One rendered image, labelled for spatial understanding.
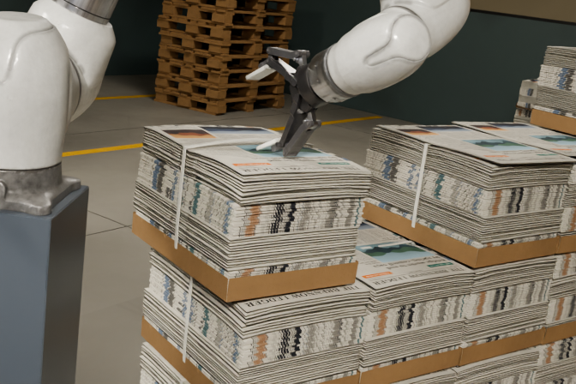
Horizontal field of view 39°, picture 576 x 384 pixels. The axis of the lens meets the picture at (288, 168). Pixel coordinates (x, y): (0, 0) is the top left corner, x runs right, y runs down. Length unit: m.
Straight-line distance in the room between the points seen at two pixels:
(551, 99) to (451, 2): 1.05
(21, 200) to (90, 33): 0.32
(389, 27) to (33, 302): 0.66
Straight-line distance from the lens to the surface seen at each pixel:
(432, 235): 1.83
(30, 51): 1.23
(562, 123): 2.34
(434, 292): 1.71
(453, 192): 1.79
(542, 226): 1.92
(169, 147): 1.55
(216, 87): 7.89
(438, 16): 1.33
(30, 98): 1.23
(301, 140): 1.41
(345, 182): 1.46
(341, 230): 1.50
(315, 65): 1.32
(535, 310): 2.01
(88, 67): 1.41
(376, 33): 1.21
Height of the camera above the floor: 1.38
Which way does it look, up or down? 13 degrees down
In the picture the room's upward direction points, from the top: 7 degrees clockwise
